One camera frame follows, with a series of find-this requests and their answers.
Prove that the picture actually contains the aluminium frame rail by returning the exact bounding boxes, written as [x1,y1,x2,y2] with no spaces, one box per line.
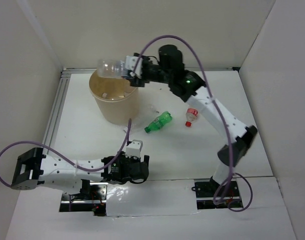
[41,70,71,148]
[61,66,241,74]

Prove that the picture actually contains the clear bottle blue white cap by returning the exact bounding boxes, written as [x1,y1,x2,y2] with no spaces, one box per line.
[101,92,125,101]

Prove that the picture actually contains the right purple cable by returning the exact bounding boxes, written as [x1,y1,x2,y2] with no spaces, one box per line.
[132,35,255,213]

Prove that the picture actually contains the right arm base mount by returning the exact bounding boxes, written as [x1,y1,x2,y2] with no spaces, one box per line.
[191,174,243,210]

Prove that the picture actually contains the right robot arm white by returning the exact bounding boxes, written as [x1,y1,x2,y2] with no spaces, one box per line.
[129,44,258,196]

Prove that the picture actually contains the green plastic bottle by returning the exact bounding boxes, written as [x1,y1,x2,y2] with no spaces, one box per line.
[144,111,173,134]

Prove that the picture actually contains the small bottle red label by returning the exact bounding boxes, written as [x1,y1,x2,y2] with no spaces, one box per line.
[185,108,199,128]

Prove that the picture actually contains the purple cable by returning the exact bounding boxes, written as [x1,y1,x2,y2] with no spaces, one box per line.
[0,118,133,212]
[132,35,255,213]

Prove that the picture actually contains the beige round plastic bin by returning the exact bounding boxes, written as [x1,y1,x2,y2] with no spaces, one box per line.
[89,71,140,126]

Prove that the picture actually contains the aluminium frame rail left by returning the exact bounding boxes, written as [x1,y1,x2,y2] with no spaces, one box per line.
[41,70,71,148]

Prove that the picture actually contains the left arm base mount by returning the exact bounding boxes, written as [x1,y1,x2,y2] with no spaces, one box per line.
[59,182,108,217]

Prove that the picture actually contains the aluminium frame rail back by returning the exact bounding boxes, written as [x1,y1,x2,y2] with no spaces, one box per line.
[61,66,241,74]

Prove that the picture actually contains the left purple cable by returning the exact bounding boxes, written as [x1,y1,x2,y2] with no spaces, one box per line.
[0,118,133,212]

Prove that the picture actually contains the clear bottle blue white label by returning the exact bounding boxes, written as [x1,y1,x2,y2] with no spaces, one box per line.
[96,59,128,79]

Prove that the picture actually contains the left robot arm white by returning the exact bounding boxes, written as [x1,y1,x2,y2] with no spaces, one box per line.
[10,147,150,200]

